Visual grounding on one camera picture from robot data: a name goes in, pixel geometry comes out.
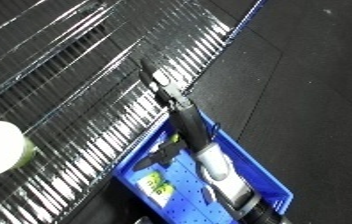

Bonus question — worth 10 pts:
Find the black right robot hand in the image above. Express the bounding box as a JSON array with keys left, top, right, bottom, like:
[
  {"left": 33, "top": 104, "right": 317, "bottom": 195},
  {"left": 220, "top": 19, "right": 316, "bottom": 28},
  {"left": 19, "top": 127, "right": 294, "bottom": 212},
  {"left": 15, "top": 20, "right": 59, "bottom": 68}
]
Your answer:
[{"left": 131, "top": 59, "right": 216, "bottom": 172}]

